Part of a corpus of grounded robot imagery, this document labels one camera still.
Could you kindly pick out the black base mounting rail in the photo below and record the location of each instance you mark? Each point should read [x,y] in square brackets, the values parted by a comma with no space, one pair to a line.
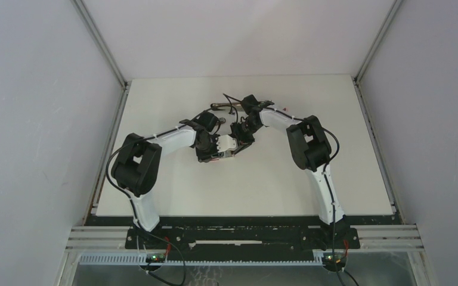
[223,238]

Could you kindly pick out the left controller board with wires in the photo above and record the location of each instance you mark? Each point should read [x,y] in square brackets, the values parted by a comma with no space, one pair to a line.
[162,258]

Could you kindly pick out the controller board with wires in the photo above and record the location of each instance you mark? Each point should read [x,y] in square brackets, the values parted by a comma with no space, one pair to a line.
[162,258]
[336,263]

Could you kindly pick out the white slotted cable duct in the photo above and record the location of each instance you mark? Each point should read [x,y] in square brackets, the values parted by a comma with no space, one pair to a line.
[133,259]

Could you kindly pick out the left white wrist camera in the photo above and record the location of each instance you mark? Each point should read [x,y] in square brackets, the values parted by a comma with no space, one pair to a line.
[226,143]

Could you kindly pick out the right controller board with wires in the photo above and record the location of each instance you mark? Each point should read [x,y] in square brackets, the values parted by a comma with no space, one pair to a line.
[336,263]

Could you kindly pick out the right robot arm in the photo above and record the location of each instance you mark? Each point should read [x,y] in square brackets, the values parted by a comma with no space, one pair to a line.
[308,143]

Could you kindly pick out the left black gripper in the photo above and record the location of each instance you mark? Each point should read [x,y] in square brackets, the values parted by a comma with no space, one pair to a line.
[203,157]

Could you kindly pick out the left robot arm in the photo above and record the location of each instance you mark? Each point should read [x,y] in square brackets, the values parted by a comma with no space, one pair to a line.
[133,168]

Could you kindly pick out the staple box tray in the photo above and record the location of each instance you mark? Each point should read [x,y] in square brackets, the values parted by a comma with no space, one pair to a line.
[231,153]

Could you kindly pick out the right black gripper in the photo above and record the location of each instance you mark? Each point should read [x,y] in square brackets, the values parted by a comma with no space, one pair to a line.
[244,142]

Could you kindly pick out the red white staple box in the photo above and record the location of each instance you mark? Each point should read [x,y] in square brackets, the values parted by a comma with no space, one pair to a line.
[213,159]

